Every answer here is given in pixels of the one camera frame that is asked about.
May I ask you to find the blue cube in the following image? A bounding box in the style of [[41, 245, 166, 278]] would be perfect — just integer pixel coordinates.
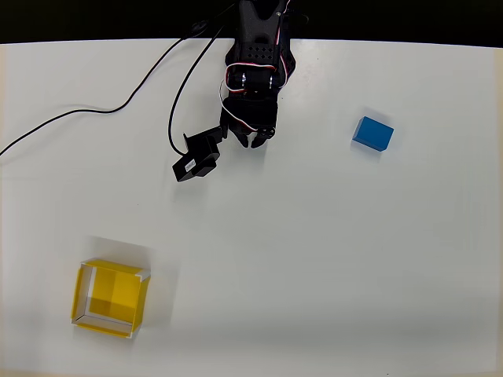
[[351, 115, 395, 153]]

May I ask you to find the red and white servo wire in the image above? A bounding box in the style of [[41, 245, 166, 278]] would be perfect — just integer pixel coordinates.
[[218, 0, 295, 134]]

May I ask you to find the black wrist-mounted camera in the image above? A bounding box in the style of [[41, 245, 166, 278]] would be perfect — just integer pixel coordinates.
[[171, 124, 229, 183]]

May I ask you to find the black camera cable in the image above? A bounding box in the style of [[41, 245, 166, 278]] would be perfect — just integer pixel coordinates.
[[167, 23, 228, 156]]

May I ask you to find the yellow open box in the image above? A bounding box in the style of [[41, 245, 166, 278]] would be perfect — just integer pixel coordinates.
[[70, 258, 153, 339]]

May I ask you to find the long black cable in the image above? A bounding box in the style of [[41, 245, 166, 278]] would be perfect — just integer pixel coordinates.
[[0, 0, 241, 157]]

